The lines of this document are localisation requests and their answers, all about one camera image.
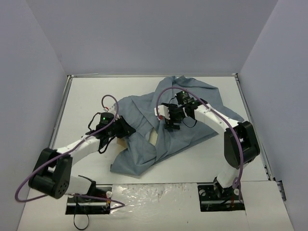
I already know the cream white pillow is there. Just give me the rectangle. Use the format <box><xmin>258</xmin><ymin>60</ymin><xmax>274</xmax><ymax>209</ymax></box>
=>
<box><xmin>116</xmin><ymin>128</ymin><xmax>158</xmax><ymax>149</ymax></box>

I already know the striped pillowcase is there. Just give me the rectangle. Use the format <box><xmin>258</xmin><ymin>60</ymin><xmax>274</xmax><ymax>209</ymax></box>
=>
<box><xmin>110</xmin><ymin>76</ymin><xmax>244</xmax><ymax>176</ymax></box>

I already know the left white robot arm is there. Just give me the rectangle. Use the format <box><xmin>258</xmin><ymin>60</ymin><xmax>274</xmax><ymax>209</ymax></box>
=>
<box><xmin>28</xmin><ymin>112</ymin><xmax>136</xmax><ymax>201</ymax></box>

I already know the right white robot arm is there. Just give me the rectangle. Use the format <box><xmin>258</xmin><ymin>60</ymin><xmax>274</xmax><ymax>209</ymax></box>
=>
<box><xmin>154</xmin><ymin>89</ymin><xmax>260</xmax><ymax>199</ymax></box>

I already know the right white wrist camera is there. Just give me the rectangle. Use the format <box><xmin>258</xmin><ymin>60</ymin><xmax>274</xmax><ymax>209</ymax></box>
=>
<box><xmin>154</xmin><ymin>103</ymin><xmax>170</xmax><ymax>121</ymax></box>

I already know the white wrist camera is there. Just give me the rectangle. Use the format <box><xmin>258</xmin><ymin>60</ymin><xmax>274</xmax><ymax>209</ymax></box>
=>
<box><xmin>154</xmin><ymin>103</ymin><xmax>170</xmax><ymax>121</ymax></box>
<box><xmin>106</xmin><ymin>105</ymin><xmax>120</xmax><ymax>120</ymax></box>

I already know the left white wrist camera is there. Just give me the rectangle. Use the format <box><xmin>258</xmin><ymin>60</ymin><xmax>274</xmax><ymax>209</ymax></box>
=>
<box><xmin>106</xmin><ymin>105</ymin><xmax>120</xmax><ymax>120</ymax></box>

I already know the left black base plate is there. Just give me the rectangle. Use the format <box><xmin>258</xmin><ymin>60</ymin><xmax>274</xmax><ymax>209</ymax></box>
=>
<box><xmin>65</xmin><ymin>185</ymin><xmax>112</xmax><ymax>215</ymax></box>

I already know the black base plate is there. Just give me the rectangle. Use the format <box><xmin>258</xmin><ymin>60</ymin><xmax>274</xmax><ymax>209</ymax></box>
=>
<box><xmin>197</xmin><ymin>183</ymin><xmax>245</xmax><ymax>212</ymax></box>
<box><xmin>65</xmin><ymin>185</ymin><xmax>112</xmax><ymax>215</ymax></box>

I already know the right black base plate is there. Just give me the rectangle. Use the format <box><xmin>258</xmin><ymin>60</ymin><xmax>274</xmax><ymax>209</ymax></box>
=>
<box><xmin>197</xmin><ymin>183</ymin><xmax>245</xmax><ymax>212</ymax></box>

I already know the thin black cable loop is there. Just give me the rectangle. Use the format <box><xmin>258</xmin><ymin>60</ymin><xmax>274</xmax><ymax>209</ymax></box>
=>
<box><xmin>73</xmin><ymin>209</ymin><xmax>90</xmax><ymax>231</ymax></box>

